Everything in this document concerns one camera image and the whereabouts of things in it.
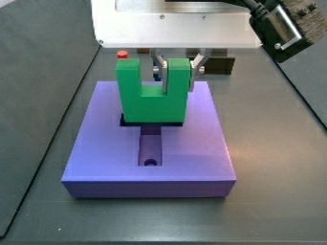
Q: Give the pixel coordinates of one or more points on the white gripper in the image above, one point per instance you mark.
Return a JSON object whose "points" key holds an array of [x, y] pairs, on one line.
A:
{"points": [[160, 24]]}

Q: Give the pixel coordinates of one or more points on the green U-shaped block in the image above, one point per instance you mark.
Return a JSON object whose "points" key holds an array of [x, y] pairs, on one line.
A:
{"points": [[145, 103]]}

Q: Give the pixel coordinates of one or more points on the black angled fixture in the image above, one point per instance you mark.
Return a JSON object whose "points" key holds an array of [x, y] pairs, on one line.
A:
{"points": [[219, 63]]}

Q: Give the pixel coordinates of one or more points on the purple board with cross slot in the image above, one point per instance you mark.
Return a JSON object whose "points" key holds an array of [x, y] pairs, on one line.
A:
{"points": [[104, 168]]}

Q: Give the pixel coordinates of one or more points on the blue cylindrical peg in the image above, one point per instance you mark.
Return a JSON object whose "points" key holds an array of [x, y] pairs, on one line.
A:
{"points": [[156, 77]]}

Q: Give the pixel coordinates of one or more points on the brown wooden T-shaped block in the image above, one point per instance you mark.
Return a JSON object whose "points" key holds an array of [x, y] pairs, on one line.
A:
{"points": [[143, 50]]}

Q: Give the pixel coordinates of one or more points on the red cylindrical peg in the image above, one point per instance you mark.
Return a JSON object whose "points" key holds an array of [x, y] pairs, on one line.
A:
{"points": [[123, 54]]}

